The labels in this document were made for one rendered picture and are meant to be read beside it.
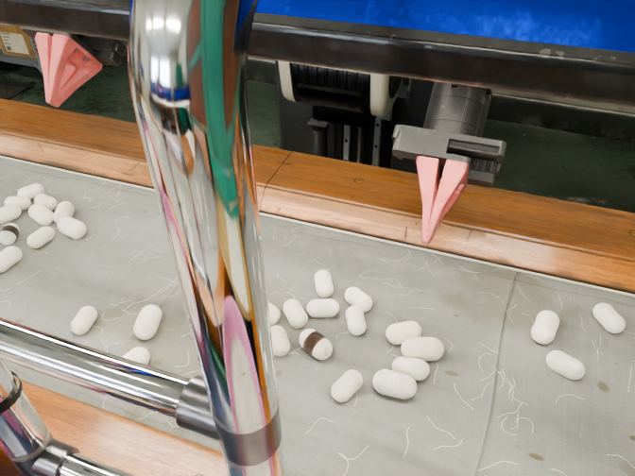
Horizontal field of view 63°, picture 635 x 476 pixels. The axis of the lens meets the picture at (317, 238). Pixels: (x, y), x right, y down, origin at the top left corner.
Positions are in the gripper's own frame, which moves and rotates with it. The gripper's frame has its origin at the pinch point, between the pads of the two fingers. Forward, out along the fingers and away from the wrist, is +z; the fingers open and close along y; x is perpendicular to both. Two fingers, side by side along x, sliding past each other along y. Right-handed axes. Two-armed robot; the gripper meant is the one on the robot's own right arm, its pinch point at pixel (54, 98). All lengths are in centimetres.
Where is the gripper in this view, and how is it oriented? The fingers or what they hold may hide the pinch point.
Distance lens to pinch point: 71.6
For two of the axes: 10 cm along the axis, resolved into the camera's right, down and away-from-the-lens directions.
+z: -2.5, 9.6, -1.3
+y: 9.4, 2.1, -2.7
